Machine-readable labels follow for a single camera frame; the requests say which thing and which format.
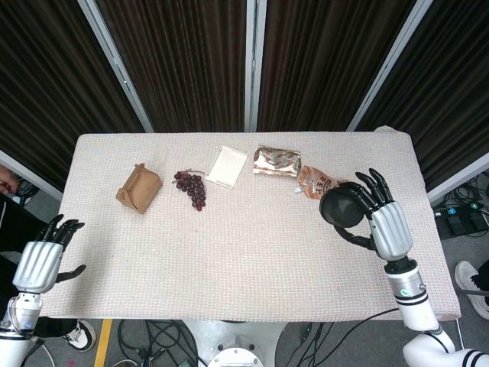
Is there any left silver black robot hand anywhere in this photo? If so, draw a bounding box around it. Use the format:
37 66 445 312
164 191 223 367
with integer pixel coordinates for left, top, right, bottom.
12 213 87 295

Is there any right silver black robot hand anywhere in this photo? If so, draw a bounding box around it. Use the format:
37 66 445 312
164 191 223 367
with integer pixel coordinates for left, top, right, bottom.
332 167 416 263

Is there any black round container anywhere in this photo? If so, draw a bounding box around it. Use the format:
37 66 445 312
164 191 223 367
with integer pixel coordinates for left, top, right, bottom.
319 187 370 229

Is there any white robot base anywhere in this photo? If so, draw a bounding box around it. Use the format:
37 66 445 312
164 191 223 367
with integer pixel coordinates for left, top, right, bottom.
183 319 287 367

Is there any person in black clothes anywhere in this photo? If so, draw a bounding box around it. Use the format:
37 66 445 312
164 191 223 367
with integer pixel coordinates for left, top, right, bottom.
0 166 77 341

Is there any white sneaker with black stripes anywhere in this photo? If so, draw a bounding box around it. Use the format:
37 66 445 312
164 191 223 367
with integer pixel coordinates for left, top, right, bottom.
62 320 96 352

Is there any plain white sneaker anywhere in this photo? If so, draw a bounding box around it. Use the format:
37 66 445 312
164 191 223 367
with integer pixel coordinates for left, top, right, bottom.
454 260 489 320

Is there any orange spouted drink pouch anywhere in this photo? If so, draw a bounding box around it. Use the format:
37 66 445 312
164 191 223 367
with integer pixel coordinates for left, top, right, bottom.
293 164 347 202

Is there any yellow floor tape strip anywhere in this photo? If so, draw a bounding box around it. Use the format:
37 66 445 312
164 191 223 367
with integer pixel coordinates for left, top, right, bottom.
93 319 114 367

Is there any black trouser leg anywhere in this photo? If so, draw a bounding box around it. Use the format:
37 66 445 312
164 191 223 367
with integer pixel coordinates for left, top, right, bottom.
466 259 489 297

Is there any brown cardboard gable box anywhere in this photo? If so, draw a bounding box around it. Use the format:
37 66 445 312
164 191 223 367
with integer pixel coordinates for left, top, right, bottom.
115 163 164 214

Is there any gold foil snack packet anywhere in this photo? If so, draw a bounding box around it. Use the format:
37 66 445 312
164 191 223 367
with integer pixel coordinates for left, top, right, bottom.
251 145 303 179

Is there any beige waffle tablecloth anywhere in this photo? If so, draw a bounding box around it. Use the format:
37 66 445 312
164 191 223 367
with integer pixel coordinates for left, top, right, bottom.
37 125 461 322

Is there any dark brown ribbed partition panel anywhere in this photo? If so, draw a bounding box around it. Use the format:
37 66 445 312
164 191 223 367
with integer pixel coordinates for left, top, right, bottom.
93 0 248 133
257 0 417 133
357 0 489 190
0 0 144 190

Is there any dark red grape bunch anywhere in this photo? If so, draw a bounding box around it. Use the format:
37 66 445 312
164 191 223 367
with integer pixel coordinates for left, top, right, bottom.
173 167 208 212

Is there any white shallow tray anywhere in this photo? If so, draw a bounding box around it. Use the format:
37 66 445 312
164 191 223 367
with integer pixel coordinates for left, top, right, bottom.
205 145 248 189

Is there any black floor cable bundle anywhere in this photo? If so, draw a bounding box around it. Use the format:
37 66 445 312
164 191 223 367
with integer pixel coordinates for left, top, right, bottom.
445 183 489 211
116 319 199 367
11 177 39 209
278 320 333 367

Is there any grey aluminium partition post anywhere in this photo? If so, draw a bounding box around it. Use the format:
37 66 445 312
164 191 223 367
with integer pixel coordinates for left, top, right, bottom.
0 148 64 200
76 0 154 134
244 0 265 133
346 0 433 133
427 152 489 203

